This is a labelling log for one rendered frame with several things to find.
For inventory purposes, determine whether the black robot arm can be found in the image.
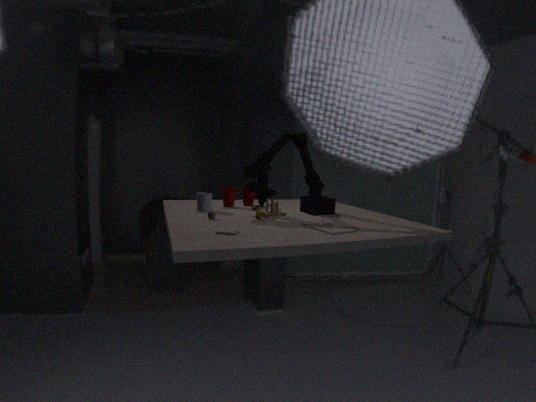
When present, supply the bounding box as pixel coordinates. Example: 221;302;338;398
243;133;324;199

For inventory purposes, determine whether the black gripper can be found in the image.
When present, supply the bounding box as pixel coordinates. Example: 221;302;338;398
251;178;276;207

